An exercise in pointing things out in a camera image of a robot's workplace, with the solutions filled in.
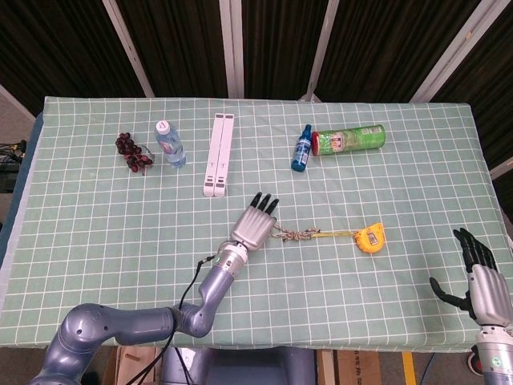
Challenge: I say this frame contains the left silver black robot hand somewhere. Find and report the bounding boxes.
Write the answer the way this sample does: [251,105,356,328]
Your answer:
[230,192,281,252]

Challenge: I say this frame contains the green checked tablecloth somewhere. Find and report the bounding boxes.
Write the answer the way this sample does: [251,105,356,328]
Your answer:
[0,95,513,354]

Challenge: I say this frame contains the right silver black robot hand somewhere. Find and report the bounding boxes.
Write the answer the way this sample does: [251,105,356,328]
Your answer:
[429,227,513,326]

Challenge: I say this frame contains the white folded laptop stand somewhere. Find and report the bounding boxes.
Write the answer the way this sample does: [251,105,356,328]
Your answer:
[202,112,236,198]

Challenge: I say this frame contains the dark red grape bunch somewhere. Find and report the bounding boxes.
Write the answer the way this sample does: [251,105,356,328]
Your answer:
[115,132,156,176]

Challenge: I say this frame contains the brown cardboard box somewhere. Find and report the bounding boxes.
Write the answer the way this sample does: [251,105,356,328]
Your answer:
[115,345,164,385]
[334,350,382,385]

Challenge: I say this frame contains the white frame post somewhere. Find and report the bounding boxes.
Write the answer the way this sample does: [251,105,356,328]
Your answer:
[298,0,341,103]
[102,0,156,99]
[218,0,245,99]
[488,155,513,181]
[410,0,504,104]

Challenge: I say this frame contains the green chips can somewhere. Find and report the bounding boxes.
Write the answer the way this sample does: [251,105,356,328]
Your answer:
[311,124,386,157]

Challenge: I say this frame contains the small blue bottle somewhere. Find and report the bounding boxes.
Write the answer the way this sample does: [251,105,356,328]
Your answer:
[290,124,313,172]

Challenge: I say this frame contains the black cable bundle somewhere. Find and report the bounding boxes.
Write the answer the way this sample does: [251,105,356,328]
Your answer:
[0,139,28,166]

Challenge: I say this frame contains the braided beige rope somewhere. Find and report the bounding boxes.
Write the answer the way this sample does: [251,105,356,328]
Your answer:
[269,224,323,244]

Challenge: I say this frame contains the yellow tape measure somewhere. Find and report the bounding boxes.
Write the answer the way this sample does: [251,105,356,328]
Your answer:
[311,221,386,255]

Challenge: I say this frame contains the clear plastic water bottle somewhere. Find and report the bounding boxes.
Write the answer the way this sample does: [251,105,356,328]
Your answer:
[154,120,188,169]

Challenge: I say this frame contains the grey-blue robot torso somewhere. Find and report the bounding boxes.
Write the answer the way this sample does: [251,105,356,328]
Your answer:
[160,346,318,385]

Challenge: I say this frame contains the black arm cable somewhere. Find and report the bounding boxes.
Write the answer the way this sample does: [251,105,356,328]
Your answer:
[123,254,220,385]

